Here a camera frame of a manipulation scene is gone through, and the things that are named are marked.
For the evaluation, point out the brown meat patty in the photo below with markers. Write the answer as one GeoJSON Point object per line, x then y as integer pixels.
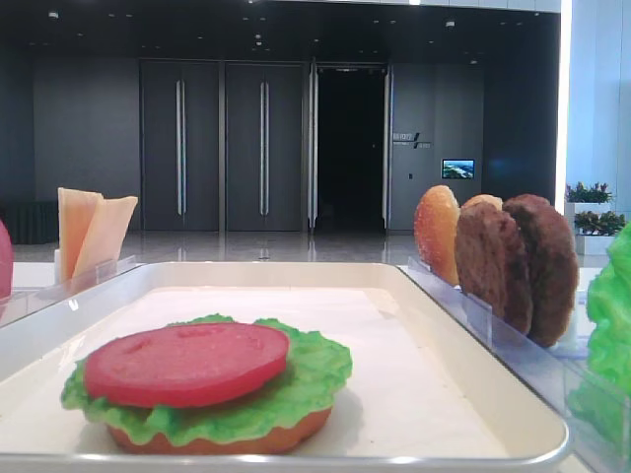
{"type": "Point", "coordinates": [491, 263]}
{"type": "Point", "coordinates": [553, 268]}

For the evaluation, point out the green lettuce leaf on stack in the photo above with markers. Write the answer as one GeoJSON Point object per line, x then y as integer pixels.
{"type": "Point", "coordinates": [287, 409]}

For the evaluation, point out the red tomato slice on stack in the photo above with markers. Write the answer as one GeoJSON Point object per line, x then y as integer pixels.
{"type": "Point", "coordinates": [186, 366]}

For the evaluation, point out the right orange cheese slice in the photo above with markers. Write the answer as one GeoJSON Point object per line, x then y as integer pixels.
{"type": "Point", "coordinates": [106, 232]}

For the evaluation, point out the orange cheese slice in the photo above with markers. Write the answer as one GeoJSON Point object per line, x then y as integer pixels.
{"type": "Point", "coordinates": [106, 232]}
{"type": "Point", "coordinates": [76, 209]}

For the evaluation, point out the left orange cheese slice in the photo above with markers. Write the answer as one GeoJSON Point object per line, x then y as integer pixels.
{"type": "Point", "coordinates": [76, 209]}

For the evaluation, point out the standing red tomato slice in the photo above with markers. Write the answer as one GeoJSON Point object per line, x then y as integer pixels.
{"type": "Point", "coordinates": [6, 262]}

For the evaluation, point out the standing green lettuce leaf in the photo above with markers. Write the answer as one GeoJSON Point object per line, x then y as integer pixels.
{"type": "Point", "coordinates": [608, 307]}

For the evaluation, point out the front standing bun slice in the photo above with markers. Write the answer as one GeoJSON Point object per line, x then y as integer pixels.
{"type": "Point", "coordinates": [434, 229]}

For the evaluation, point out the standing bun slice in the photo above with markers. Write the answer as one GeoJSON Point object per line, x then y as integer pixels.
{"type": "Point", "coordinates": [495, 201]}
{"type": "Point", "coordinates": [434, 229]}

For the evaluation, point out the rear standing bun slice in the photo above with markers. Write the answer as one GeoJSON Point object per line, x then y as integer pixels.
{"type": "Point", "coordinates": [495, 201]}

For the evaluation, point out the white metal tray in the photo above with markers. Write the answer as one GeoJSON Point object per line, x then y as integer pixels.
{"type": "Point", "coordinates": [424, 395]}

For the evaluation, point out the white flower planter box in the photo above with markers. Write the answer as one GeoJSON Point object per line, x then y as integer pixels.
{"type": "Point", "coordinates": [588, 209]}

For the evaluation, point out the left clear acrylic rack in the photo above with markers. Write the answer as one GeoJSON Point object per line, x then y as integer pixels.
{"type": "Point", "coordinates": [36, 285]}

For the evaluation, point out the clear acrylic rack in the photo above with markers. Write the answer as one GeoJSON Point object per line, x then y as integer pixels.
{"type": "Point", "coordinates": [36, 285]}
{"type": "Point", "coordinates": [552, 373]}

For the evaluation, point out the right clear acrylic rack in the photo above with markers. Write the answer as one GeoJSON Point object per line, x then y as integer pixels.
{"type": "Point", "coordinates": [552, 373]}

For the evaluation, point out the small wall display screen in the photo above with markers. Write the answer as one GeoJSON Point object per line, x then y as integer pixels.
{"type": "Point", "coordinates": [458, 169]}

